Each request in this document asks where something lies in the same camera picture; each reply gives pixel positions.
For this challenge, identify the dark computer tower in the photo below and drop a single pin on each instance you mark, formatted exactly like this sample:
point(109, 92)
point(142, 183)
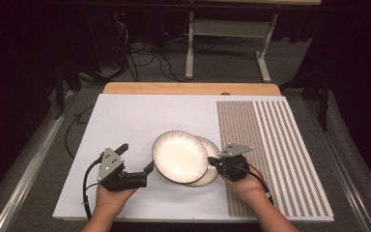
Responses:
point(109, 38)

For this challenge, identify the white board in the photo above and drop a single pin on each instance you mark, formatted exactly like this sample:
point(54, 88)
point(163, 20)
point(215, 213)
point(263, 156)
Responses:
point(135, 119)

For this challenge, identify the black metal stand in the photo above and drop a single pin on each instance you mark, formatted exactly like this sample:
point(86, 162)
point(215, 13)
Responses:
point(324, 103)
point(59, 93)

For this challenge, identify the striped placemat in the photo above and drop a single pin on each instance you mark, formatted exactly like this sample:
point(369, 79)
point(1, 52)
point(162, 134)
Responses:
point(277, 135)

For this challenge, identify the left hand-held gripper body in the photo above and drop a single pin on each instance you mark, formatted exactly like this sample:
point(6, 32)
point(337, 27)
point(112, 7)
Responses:
point(109, 164)

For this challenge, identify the person's right hand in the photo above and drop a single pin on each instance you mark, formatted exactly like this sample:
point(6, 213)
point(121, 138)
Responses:
point(249, 188)

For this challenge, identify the aluminium rail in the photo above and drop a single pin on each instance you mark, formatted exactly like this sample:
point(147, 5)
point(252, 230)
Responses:
point(29, 174)
point(344, 174)

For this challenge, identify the white metal desk frame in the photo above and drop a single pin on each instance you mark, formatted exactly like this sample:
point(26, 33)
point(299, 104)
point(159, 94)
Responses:
point(228, 28)

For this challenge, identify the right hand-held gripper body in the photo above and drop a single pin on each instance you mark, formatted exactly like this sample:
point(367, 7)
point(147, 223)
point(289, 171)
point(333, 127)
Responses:
point(235, 167)

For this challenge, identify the dark-rimmed white plate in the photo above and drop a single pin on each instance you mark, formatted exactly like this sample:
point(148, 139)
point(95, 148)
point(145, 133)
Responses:
point(178, 156)

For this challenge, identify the pale-rimmed white plate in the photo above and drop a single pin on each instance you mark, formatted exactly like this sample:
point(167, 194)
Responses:
point(212, 150)

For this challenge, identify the person's left hand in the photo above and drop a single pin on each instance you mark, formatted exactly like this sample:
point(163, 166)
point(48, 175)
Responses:
point(111, 198)

